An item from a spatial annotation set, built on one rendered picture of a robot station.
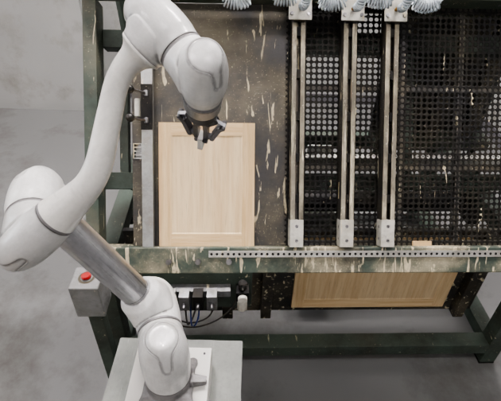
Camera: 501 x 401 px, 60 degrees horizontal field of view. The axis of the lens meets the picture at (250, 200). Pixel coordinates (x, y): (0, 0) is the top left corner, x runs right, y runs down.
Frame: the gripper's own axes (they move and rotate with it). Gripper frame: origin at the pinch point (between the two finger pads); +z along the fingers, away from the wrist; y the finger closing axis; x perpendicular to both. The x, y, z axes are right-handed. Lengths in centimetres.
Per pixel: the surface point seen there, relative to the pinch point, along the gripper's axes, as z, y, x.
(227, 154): 71, -6, -27
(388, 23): 41, -59, -95
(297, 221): 73, -44, -6
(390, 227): 70, -86, -14
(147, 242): 85, 19, 19
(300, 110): 57, -32, -51
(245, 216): 79, -21, -3
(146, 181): 76, 26, -6
